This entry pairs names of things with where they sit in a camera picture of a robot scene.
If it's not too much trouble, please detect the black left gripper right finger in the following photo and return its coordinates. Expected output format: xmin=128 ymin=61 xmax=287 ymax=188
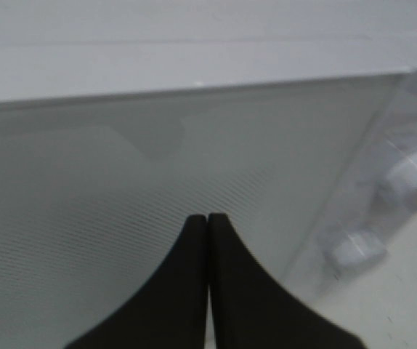
xmin=208 ymin=214 xmax=363 ymax=348

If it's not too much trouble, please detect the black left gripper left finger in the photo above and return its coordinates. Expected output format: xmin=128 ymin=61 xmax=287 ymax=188
xmin=68 ymin=214 xmax=208 ymax=348

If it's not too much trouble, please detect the white microwave knob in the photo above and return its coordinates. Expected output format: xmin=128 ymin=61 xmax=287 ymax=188
xmin=381 ymin=152 xmax=417 ymax=212
xmin=326 ymin=229 xmax=387 ymax=276

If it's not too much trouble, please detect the white microwave door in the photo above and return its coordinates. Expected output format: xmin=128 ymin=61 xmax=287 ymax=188
xmin=0 ymin=74 xmax=403 ymax=348

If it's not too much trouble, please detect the white microwave oven body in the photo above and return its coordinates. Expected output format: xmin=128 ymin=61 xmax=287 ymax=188
xmin=0 ymin=0 xmax=417 ymax=292

